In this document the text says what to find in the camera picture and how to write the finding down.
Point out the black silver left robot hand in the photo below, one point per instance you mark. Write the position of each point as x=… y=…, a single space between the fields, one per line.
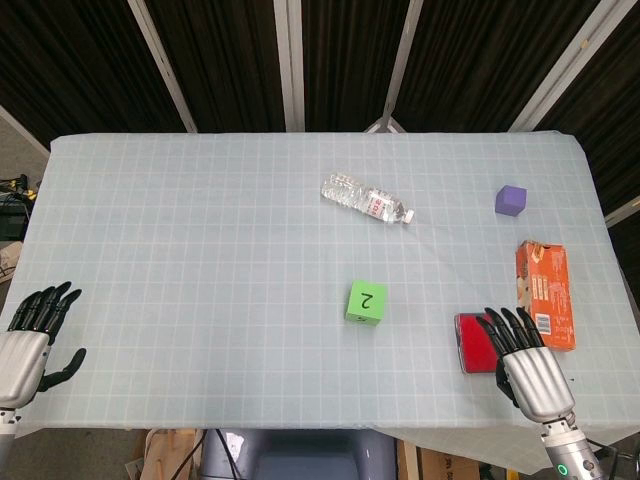
x=22 y=360

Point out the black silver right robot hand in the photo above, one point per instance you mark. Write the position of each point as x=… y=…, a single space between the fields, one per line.
x=537 y=380

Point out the green numbered foam cube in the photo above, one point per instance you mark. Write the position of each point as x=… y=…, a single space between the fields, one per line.
x=367 y=300

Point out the purple foam cube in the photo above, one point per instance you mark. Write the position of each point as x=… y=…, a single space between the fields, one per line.
x=510 y=201

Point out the red flat case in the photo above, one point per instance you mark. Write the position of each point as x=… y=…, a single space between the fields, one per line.
x=472 y=345

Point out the orange snack carton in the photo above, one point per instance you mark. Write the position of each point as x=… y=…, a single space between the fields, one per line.
x=550 y=295

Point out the brown cardboard box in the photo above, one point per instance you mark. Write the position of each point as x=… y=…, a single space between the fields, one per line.
x=445 y=465

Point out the black equipment box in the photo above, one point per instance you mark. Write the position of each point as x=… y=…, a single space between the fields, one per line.
x=10 y=220

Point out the light wooden board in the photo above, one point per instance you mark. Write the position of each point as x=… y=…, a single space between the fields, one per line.
x=170 y=450

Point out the light blue grid tablecloth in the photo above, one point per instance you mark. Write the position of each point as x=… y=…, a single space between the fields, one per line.
x=200 y=250

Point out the blue-grey robot torso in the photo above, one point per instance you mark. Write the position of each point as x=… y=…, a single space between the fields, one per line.
x=310 y=460

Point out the clear plastic water bottle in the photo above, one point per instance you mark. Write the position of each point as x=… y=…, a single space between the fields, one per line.
x=360 y=197

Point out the black pleated curtain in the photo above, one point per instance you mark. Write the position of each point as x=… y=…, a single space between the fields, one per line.
x=225 y=60

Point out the white metal frame beam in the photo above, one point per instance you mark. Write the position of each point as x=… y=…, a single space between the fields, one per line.
x=622 y=210
x=20 y=127

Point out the white metal frame post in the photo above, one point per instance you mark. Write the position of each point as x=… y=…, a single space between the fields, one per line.
x=160 y=60
x=563 y=65
x=402 y=60
x=290 y=65

